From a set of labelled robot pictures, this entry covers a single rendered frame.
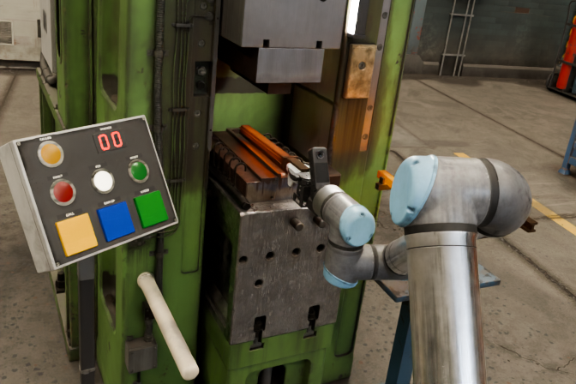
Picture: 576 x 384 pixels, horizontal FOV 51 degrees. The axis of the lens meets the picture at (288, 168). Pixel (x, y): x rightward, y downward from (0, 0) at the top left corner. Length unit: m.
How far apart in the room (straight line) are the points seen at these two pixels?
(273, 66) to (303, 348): 0.95
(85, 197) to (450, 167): 0.79
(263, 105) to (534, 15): 7.65
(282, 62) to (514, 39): 7.97
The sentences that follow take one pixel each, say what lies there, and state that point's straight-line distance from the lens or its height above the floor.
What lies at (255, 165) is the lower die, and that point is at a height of 0.99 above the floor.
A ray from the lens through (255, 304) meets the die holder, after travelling 1.88.
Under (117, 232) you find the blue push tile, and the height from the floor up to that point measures 0.99.
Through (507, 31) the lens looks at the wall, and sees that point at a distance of 9.39.
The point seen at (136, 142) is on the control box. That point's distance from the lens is 1.50.
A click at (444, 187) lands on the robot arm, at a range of 0.98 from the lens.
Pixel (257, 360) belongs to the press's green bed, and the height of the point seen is 0.38.
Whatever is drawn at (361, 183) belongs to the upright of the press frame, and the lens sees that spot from 2.12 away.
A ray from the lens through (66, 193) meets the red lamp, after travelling 1.38.
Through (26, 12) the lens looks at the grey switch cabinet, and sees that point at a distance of 6.92.
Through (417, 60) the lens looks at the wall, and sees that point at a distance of 8.68.
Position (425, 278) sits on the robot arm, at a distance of 0.97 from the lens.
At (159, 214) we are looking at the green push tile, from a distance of 1.49.
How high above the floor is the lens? 1.66
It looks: 21 degrees down
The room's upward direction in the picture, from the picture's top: 7 degrees clockwise
